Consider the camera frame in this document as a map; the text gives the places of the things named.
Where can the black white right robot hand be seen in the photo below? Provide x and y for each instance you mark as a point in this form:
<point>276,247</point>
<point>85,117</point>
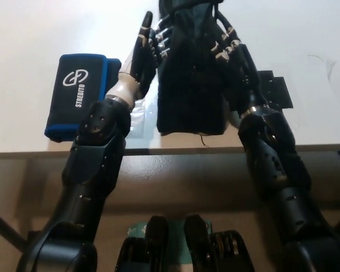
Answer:
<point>243,79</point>

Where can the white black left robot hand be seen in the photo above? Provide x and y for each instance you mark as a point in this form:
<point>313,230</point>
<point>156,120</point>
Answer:
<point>143,56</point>

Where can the black fabric lunch bag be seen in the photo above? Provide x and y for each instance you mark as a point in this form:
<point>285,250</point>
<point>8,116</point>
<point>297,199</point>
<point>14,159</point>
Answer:
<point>192,93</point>

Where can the clear tape patch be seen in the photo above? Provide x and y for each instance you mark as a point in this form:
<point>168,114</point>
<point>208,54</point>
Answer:
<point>143,122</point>

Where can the black table leg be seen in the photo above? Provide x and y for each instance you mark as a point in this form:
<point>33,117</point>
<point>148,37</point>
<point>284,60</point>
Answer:
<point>5,226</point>

